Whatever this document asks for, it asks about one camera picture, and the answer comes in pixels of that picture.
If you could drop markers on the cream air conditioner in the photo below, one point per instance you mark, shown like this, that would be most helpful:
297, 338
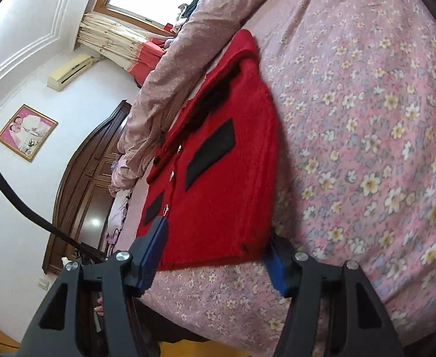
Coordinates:
71, 71

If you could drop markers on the red knitted sweater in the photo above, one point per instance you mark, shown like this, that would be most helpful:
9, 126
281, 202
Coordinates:
221, 193

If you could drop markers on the clothes on window sill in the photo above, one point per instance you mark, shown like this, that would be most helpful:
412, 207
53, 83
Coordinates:
188, 13

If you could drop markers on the cream and red curtain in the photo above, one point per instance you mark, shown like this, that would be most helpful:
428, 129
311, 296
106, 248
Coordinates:
117, 42

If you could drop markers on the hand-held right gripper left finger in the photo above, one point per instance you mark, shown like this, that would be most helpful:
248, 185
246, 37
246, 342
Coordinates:
154, 250

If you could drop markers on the white wall socket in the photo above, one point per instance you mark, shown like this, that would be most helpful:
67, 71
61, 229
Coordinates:
43, 282

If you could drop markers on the small red box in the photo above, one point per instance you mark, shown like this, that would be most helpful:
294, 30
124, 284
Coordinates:
169, 28

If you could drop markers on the pink dotted quilt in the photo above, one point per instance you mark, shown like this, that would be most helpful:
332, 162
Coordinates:
199, 44

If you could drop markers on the pink floral bed sheet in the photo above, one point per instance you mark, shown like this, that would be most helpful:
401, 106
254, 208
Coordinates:
359, 148

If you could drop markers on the framed wall photo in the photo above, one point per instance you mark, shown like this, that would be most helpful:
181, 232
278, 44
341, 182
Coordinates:
27, 132

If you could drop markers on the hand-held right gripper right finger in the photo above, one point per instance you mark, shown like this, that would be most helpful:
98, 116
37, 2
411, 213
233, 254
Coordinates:
277, 269

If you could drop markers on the dark wooden headboard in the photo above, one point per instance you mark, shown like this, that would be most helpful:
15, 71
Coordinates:
86, 178

